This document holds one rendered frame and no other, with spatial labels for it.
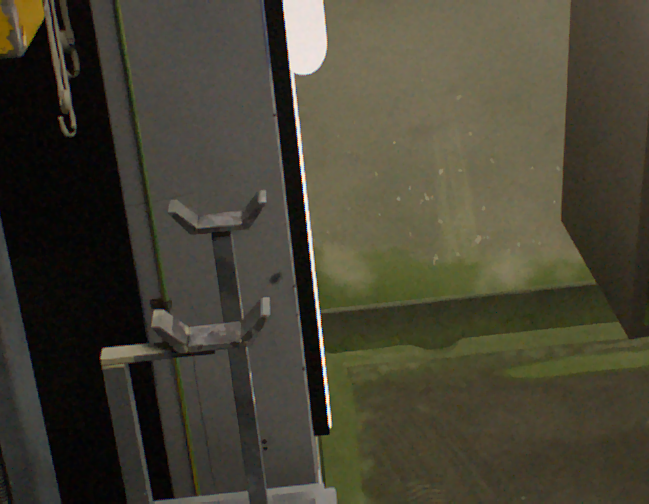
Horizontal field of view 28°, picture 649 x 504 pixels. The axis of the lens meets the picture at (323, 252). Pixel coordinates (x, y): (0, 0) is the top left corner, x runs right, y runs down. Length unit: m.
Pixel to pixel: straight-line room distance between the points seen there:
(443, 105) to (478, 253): 0.35
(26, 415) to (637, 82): 1.20
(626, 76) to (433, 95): 1.12
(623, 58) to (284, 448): 0.80
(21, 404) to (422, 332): 2.06
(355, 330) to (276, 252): 1.51
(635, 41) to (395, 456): 1.07
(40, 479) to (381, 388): 1.90
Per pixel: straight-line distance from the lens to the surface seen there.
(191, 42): 1.40
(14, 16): 0.86
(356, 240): 2.99
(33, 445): 1.03
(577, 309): 3.05
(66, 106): 1.44
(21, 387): 1.01
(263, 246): 1.48
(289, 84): 1.43
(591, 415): 2.77
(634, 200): 2.05
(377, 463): 2.64
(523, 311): 3.02
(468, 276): 2.99
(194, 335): 0.89
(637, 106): 1.98
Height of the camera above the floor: 1.51
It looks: 24 degrees down
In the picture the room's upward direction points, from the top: 6 degrees counter-clockwise
